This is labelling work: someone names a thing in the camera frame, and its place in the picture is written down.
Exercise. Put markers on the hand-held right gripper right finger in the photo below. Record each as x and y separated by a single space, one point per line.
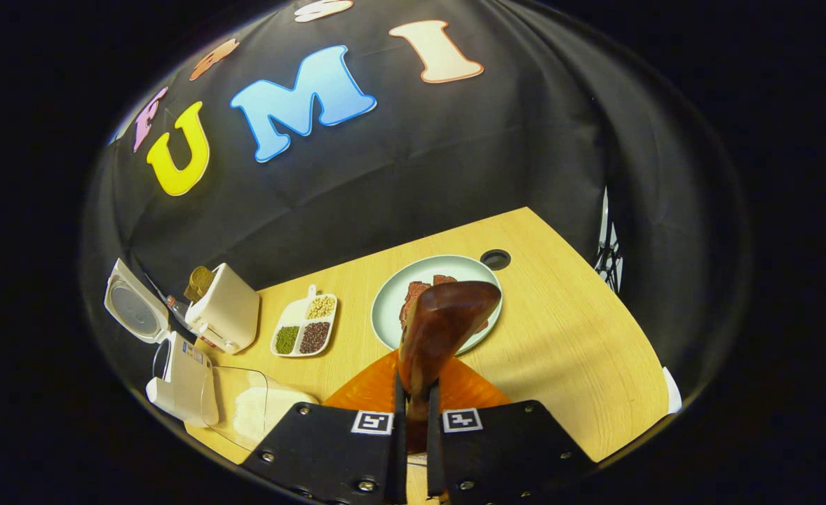
511 456

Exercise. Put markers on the white rice cooker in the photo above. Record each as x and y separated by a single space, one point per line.
188 386

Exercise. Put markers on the white toaster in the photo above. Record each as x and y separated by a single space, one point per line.
227 312

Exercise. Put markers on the brown wooden spoon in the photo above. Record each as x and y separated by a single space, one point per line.
448 315

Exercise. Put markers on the black table grommet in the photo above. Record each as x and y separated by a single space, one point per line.
495 259

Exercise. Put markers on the white divided bean dish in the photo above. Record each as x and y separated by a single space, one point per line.
304 326

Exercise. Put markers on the pale green plate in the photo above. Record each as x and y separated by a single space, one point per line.
392 308

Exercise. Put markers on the clear plastic bottle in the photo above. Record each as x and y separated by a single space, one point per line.
178 308

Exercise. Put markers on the metal stand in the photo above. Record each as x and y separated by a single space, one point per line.
608 256

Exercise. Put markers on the black backdrop cloth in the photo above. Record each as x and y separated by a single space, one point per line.
420 175

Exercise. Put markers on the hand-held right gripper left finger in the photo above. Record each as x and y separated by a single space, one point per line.
329 456

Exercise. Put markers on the brown toast slice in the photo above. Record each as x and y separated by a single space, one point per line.
199 284

